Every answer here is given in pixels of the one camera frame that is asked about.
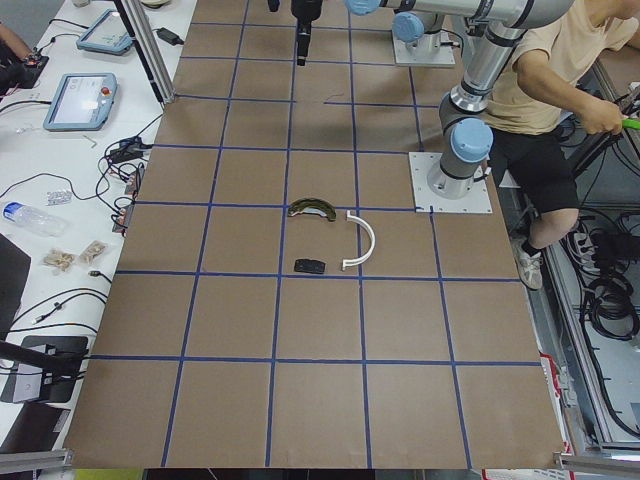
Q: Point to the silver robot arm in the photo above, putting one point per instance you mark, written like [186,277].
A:
[410,27]
[468,139]

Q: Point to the black brake pad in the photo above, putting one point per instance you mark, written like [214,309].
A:
[309,266]

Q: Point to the green curved brake shoe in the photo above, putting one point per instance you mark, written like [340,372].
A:
[312,206]

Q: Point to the black power adapter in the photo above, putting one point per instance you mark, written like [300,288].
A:
[169,36]

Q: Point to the person in beige shirt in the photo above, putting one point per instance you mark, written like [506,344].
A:
[525,107]

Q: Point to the clear plastic water bottle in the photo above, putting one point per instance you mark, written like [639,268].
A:
[34,220]

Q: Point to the near teach pendant tablet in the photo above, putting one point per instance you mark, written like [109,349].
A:
[82,102]

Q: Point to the teach pendant tablet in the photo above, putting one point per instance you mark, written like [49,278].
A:
[82,102]
[107,34]

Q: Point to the far teach pendant tablet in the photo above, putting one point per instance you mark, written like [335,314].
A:
[107,34]

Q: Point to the white curved plastic bracket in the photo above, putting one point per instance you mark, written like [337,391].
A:
[347,263]

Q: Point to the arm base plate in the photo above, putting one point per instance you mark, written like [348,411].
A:
[430,50]
[435,192]

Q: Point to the aluminium frame post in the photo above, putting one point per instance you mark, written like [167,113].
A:
[140,31]

